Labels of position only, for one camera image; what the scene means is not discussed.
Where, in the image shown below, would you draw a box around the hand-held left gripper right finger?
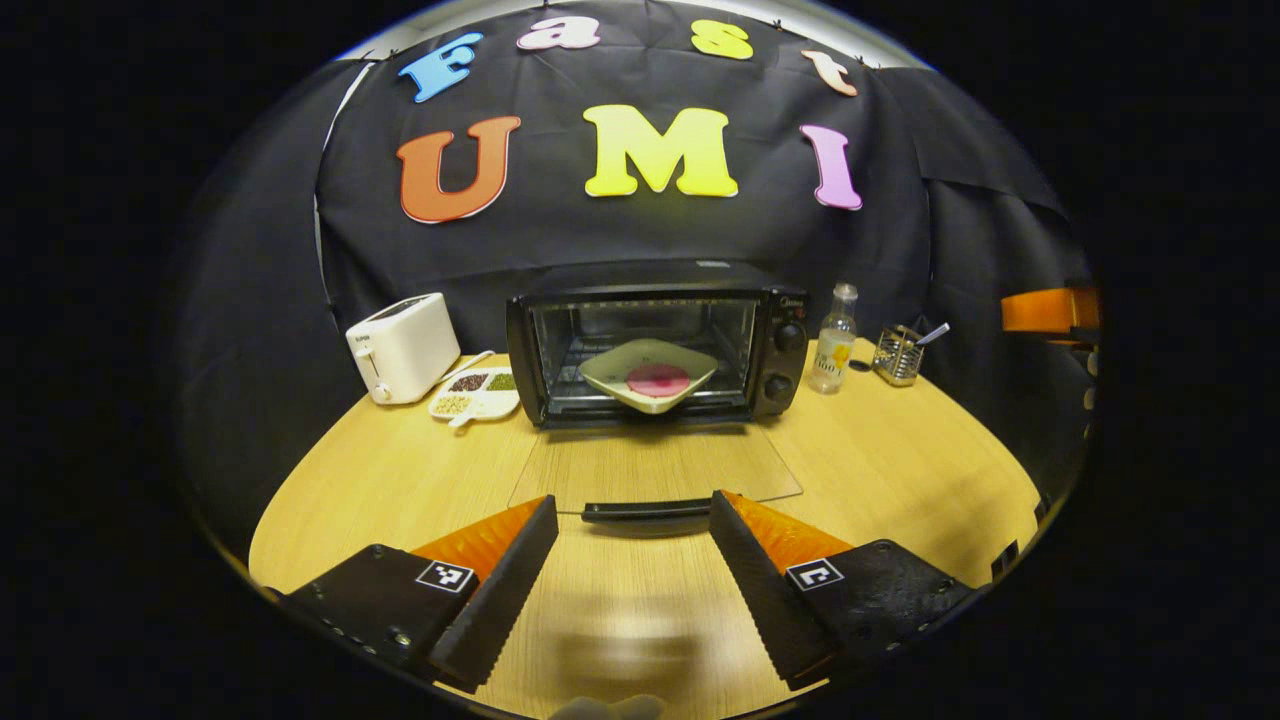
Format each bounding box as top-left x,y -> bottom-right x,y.
708,490 -> 977,692

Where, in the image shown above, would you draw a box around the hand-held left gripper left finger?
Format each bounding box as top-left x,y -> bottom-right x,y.
282,495 -> 560,694

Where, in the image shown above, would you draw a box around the pink meat slice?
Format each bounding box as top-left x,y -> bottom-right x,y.
625,362 -> 692,399

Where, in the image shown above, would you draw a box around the cream square plate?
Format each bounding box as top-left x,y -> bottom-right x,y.
577,338 -> 720,416

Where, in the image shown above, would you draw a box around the black electric oven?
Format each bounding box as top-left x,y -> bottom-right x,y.
505,260 -> 810,527

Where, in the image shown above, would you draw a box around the metal mesh holder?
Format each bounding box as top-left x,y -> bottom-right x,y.
871,324 -> 926,389

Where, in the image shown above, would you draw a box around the white divided snack dish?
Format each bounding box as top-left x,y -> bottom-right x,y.
428,367 -> 522,430

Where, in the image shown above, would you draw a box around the clear glass bottle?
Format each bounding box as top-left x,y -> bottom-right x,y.
805,283 -> 860,396

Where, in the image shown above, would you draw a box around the white toaster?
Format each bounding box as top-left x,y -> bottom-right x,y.
345,292 -> 464,407

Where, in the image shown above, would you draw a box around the black backdrop cloth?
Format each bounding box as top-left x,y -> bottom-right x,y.
170,0 -> 1101,561

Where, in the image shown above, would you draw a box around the white toaster cable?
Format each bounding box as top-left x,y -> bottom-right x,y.
438,349 -> 498,387

